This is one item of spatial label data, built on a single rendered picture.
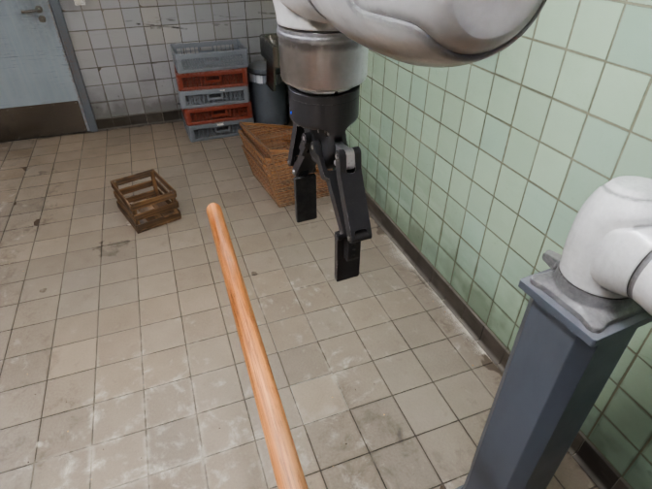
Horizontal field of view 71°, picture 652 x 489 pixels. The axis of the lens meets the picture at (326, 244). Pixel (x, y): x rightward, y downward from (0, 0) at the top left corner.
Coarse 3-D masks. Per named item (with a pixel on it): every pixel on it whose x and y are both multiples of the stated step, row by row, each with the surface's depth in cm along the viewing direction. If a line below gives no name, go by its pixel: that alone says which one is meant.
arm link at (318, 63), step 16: (288, 32) 42; (304, 32) 41; (320, 32) 41; (336, 32) 41; (288, 48) 43; (304, 48) 42; (320, 48) 41; (336, 48) 41; (352, 48) 42; (288, 64) 44; (304, 64) 43; (320, 64) 42; (336, 64) 42; (352, 64) 43; (288, 80) 45; (304, 80) 43; (320, 80) 43; (336, 80) 43; (352, 80) 44
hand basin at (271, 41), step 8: (264, 40) 358; (272, 40) 374; (264, 48) 363; (272, 48) 341; (264, 56) 369; (272, 56) 346; (272, 64) 351; (272, 72) 364; (272, 80) 367; (272, 88) 371
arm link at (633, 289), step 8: (648, 256) 79; (640, 264) 79; (648, 264) 78; (640, 272) 79; (648, 272) 78; (632, 280) 81; (640, 280) 80; (648, 280) 78; (632, 288) 82; (640, 288) 80; (648, 288) 78; (632, 296) 83; (640, 296) 80; (648, 296) 79; (640, 304) 82; (648, 304) 79; (648, 312) 82
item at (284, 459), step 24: (216, 216) 88; (216, 240) 82; (240, 288) 71; (240, 312) 67; (240, 336) 64; (264, 360) 60; (264, 384) 56; (264, 408) 54; (264, 432) 52; (288, 432) 52; (288, 456) 49; (288, 480) 47
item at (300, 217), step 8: (304, 176) 61; (312, 176) 61; (296, 184) 61; (304, 184) 62; (312, 184) 62; (296, 192) 62; (304, 192) 62; (312, 192) 63; (296, 200) 63; (304, 200) 63; (312, 200) 64; (296, 208) 63; (304, 208) 64; (312, 208) 64; (296, 216) 64; (304, 216) 65; (312, 216) 65
